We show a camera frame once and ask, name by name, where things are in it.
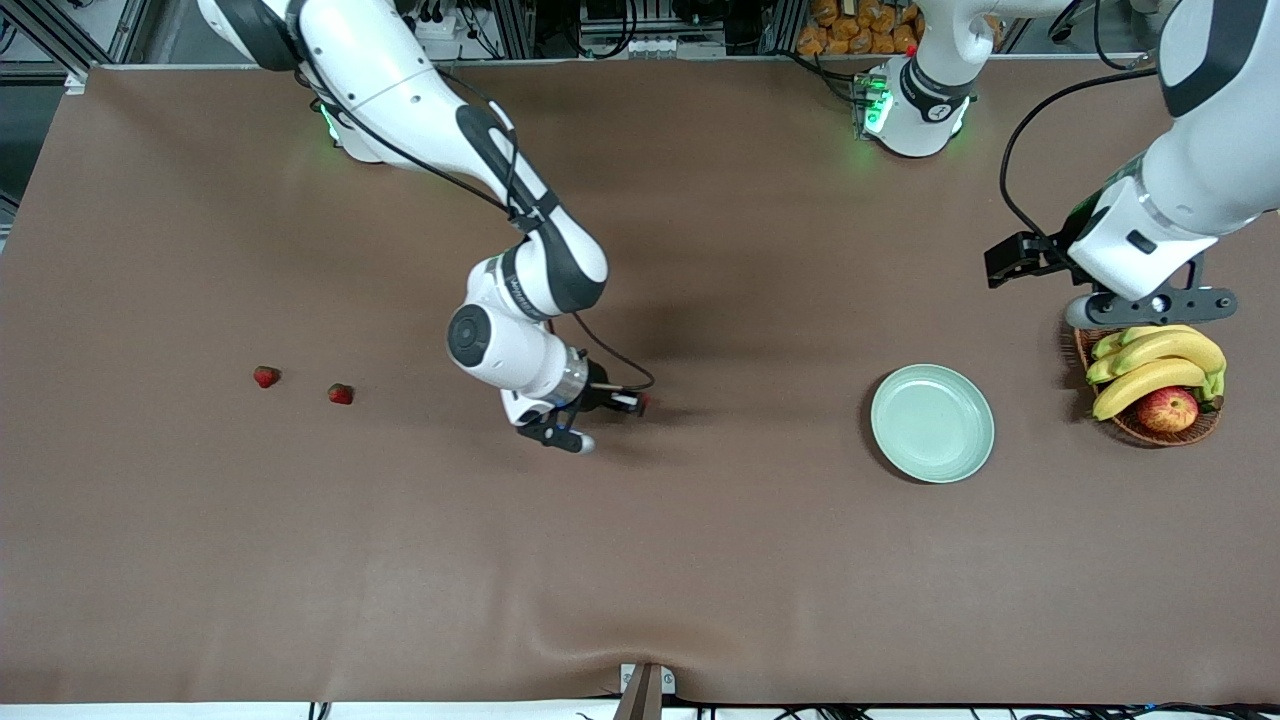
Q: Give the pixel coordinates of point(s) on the brown wicker basket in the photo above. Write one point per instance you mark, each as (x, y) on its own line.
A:
(1150, 432)

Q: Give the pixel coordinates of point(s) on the yellow banana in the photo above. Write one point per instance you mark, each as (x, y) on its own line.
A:
(1175, 347)
(1160, 331)
(1140, 383)

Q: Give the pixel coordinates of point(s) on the white terminal block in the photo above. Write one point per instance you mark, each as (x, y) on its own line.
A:
(670, 47)

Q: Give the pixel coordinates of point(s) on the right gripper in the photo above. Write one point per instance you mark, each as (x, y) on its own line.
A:
(596, 396)

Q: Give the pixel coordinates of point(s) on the pale green round plate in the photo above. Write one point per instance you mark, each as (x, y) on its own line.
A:
(932, 423)

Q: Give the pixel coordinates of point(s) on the red apple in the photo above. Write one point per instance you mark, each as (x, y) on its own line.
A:
(1167, 410)

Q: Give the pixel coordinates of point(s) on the greenish banana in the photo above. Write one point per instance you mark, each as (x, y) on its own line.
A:
(1100, 370)
(1106, 346)

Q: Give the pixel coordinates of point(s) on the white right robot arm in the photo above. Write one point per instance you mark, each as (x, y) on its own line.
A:
(400, 90)

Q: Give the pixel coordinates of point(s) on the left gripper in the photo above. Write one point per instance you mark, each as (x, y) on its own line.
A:
(1054, 250)

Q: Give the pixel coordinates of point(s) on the aluminium frame profile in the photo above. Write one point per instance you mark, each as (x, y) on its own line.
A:
(60, 40)

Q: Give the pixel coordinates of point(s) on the white power strip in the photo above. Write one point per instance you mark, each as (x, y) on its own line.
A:
(435, 27)

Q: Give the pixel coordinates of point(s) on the large table mat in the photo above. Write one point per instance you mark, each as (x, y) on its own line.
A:
(640, 550)

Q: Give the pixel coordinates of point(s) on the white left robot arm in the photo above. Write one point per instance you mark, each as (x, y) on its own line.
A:
(1220, 150)

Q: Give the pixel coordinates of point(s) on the pile of orange bread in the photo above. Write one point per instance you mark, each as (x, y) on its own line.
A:
(860, 25)

